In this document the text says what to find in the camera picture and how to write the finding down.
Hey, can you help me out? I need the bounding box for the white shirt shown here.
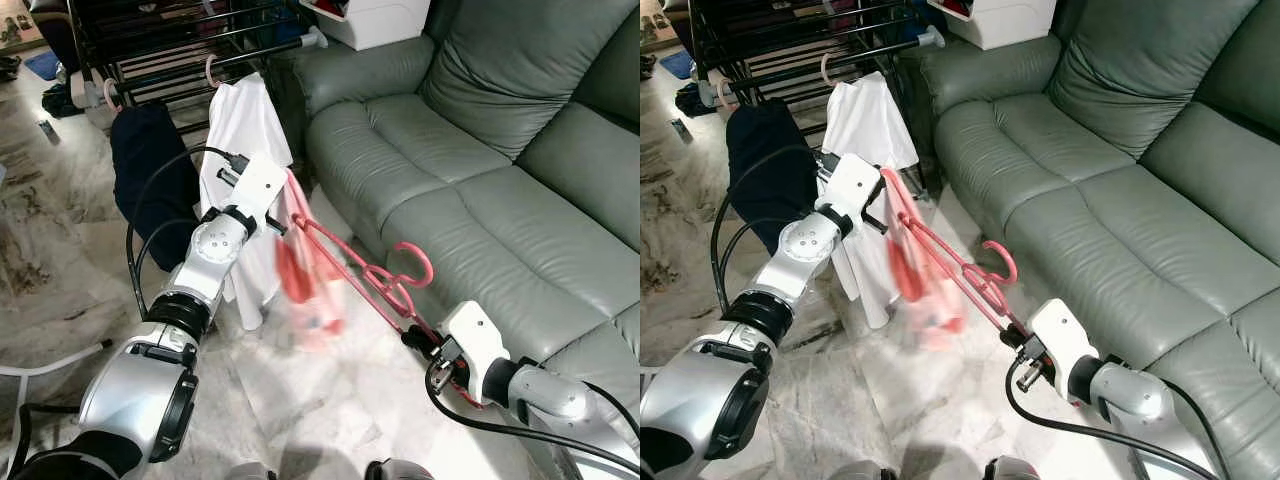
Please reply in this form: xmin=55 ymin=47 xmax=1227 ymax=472
xmin=825 ymin=72 xmax=919 ymax=329
xmin=200 ymin=72 xmax=294 ymax=331

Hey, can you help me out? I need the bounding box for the navy blue garment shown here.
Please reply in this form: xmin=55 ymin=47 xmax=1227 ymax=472
xmin=727 ymin=100 xmax=826 ymax=256
xmin=110 ymin=103 xmax=201 ymax=271

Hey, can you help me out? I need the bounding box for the white plastic storage box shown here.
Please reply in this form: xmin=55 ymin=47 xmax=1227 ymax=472
xmin=300 ymin=0 xmax=433 ymax=51
xmin=925 ymin=0 xmax=1058 ymax=51

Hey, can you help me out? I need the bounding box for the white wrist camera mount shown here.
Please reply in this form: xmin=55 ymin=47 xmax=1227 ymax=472
xmin=818 ymin=153 xmax=883 ymax=223
xmin=218 ymin=152 xmax=289 ymax=223
xmin=1030 ymin=298 xmax=1101 ymax=389
xmin=440 ymin=300 xmax=513 ymax=389

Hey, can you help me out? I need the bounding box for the grey robot right leg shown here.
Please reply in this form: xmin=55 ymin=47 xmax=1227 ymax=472
xmin=980 ymin=455 xmax=1046 ymax=480
xmin=365 ymin=458 xmax=436 ymax=480

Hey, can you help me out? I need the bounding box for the grey-green leather sofa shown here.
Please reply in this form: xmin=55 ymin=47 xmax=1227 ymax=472
xmin=290 ymin=0 xmax=641 ymax=480
xmin=900 ymin=0 xmax=1280 ymax=480

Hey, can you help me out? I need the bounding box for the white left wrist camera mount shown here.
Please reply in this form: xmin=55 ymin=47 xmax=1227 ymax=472
xmin=218 ymin=152 xmax=289 ymax=223
xmin=818 ymin=153 xmax=883 ymax=223

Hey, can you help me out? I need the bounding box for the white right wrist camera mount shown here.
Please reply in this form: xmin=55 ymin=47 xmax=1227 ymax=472
xmin=440 ymin=300 xmax=513 ymax=389
xmin=1030 ymin=298 xmax=1101 ymax=389

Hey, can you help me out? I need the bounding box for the coral pink clothes hanger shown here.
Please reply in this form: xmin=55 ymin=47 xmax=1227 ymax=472
xmin=285 ymin=170 xmax=481 ymax=409
xmin=880 ymin=168 xmax=1076 ymax=406

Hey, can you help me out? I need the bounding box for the black metal drying rack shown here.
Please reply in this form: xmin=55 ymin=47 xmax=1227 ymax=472
xmin=690 ymin=0 xmax=946 ymax=196
xmin=65 ymin=0 xmax=329 ymax=196

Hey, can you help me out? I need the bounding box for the light pink garment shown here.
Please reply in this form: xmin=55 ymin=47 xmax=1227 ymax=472
xmin=275 ymin=170 xmax=349 ymax=351
xmin=885 ymin=170 xmax=969 ymax=351

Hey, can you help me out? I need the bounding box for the black cloth heap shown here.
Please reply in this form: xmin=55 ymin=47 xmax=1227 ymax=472
xmin=675 ymin=85 xmax=716 ymax=116
xmin=42 ymin=85 xmax=86 ymax=119

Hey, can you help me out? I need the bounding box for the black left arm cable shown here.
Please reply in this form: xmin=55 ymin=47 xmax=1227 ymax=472
xmin=710 ymin=145 xmax=846 ymax=301
xmin=125 ymin=145 xmax=251 ymax=321

